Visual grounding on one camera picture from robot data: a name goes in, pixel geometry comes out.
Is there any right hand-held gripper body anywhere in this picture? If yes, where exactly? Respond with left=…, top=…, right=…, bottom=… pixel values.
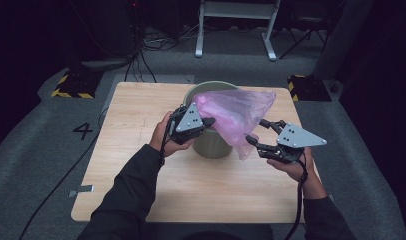
left=257, top=123, right=328, bottom=164

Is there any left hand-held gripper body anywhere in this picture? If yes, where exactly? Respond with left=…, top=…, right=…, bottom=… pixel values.
left=167, top=102, right=205, bottom=145

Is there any green plastic bin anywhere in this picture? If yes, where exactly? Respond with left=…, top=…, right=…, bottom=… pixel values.
left=183, top=80, right=240, bottom=160

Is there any pink plastic bag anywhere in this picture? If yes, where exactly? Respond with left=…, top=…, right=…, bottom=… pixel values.
left=191, top=89, right=277, bottom=161

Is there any person's left hand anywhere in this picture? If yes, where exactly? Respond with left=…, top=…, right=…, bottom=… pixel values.
left=148, top=112, right=195, bottom=158

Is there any person's right hand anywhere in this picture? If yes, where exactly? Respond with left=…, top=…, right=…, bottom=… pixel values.
left=266, top=148, right=320, bottom=188

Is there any yellow black striped base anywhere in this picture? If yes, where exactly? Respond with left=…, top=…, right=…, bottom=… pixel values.
left=51, top=68, right=104, bottom=100
left=287, top=74, right=333, bottom=103

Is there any black tripod stand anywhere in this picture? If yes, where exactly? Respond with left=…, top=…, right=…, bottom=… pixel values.
left=279, top=9, right=332, bottom=60

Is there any grey curtain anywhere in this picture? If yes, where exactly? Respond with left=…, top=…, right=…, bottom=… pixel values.
left=312, top=0, right=375, bottom=80

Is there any grey tape strip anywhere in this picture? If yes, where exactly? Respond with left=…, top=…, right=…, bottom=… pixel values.
left=68, top=184, right=95, bottom=198

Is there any right hand-held gripper cable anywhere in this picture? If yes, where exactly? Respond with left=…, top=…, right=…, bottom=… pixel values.
left=284, top=153, right=309, bottom=240

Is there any bundle of cables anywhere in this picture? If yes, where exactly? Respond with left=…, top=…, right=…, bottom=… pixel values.
left=124, top=0, right=205, bottom=84

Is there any white metal stand frame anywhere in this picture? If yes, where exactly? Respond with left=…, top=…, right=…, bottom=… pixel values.
left=194, top=0, right=282, bottom=62

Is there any black floor cable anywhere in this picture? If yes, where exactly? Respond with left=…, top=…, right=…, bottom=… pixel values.
left=17, top=107, right=109, bottom=240

